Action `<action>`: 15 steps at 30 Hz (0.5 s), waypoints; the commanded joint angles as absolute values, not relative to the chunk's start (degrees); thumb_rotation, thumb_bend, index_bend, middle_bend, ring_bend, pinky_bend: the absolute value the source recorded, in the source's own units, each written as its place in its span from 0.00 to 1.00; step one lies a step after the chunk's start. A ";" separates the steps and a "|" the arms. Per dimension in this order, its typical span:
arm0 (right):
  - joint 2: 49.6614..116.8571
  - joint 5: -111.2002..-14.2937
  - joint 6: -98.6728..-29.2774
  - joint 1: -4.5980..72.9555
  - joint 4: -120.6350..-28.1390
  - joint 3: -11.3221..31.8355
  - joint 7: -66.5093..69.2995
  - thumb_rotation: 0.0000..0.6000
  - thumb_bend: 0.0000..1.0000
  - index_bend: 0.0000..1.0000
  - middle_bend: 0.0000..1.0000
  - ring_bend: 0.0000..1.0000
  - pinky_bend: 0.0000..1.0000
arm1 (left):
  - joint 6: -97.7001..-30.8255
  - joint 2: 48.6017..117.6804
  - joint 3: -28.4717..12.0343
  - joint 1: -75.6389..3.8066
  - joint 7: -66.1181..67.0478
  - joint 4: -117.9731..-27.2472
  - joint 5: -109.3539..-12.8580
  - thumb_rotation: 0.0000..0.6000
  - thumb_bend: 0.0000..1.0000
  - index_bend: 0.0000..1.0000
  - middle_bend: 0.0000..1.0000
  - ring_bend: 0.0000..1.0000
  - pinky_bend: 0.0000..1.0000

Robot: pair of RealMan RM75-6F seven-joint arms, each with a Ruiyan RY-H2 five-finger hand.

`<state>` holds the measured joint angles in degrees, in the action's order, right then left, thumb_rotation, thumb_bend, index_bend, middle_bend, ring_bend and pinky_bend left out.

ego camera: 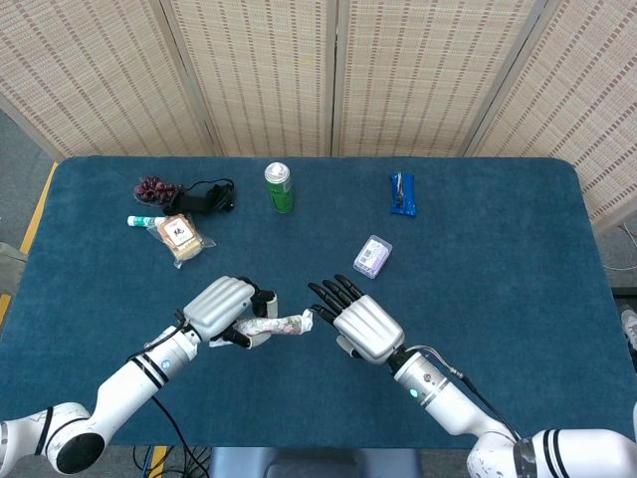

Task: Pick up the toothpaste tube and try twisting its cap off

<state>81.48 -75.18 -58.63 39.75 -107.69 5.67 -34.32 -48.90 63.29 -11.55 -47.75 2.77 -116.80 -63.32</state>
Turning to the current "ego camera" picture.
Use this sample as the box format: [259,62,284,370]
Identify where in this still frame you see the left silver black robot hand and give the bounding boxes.
[182,275,281,353]

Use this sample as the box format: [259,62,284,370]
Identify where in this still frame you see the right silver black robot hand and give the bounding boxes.
[307,273,406,365]

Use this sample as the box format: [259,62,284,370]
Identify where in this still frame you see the floral print toothpaste tube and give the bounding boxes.
[208,307,317,350]

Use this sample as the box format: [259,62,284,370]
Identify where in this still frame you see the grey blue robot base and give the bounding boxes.
[212,446,423,478]

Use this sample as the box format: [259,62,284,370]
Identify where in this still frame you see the bagged sliced bread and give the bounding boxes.
[146,212,218,271]

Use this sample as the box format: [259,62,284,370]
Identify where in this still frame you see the white tube with teal label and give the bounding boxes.
[126,214,168,231]

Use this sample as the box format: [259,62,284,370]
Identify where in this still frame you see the clear box purple contents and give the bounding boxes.
[352,234,394,281]

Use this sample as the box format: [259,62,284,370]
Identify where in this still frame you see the green drink can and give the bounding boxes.
[264,161,297,215]

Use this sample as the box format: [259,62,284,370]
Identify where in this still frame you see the blue felt table mat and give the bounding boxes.
[0,155,624,449]

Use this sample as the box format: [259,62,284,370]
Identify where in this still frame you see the dark red grape bunch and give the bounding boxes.
[132,175,186,206]

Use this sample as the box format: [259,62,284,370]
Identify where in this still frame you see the blue snack packet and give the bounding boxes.
[388,171,420,217]

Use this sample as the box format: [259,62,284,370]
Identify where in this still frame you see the bamboo folding screen panel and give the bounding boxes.
[0,0,213,161]
[465,0,637,236]
[335,0,546,158]
[161,0,337,158]

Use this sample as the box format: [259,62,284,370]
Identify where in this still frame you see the black strap camera mount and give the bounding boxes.
[167,178,238,217]

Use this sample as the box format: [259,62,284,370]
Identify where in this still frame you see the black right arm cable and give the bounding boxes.
[411,345,523,443]

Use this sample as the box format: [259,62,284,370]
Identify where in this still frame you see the floor cable bundle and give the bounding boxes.
[131,444,213,478]

